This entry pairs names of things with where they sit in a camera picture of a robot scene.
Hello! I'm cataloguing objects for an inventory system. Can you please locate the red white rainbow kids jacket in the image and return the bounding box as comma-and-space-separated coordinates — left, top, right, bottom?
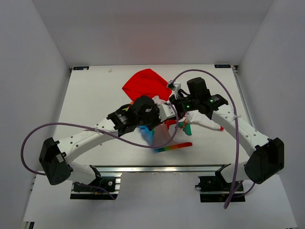
122, 68, 224, 154

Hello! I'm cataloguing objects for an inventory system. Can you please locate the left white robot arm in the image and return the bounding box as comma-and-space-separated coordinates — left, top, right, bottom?
39, 96, 160, 190

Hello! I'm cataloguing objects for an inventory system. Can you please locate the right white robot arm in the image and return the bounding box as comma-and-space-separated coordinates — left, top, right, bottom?
167, 77, 284, 190

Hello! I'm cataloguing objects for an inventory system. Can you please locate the right blue corner label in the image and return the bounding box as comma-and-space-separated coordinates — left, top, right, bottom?
214, 64, 231, 69

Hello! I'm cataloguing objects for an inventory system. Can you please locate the blue corner label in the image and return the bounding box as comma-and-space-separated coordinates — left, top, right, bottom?
72, 66, 89, 71
214, 64, 231, 69

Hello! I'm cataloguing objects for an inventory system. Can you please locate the left blue corner label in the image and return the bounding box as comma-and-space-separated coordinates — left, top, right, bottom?
72, 66, 89, 71

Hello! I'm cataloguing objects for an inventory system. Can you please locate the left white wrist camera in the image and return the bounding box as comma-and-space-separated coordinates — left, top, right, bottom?
157, 104, 176, 122

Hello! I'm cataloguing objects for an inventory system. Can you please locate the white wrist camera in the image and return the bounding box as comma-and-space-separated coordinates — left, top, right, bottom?
167, 80, 181, 99
157, 104, 176, 122

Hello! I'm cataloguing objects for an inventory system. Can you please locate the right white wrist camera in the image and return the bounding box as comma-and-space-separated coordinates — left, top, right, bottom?
167, 80, 181, 99

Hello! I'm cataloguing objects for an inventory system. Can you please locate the aluminium table front rail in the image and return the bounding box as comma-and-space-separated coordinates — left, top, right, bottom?
95, 165, 224, 173

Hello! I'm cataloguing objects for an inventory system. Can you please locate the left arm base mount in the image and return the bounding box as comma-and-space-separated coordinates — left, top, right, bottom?
70, 166, 119, 200

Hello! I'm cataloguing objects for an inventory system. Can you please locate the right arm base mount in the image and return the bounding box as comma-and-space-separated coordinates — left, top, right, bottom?
195, 166, 232, 203

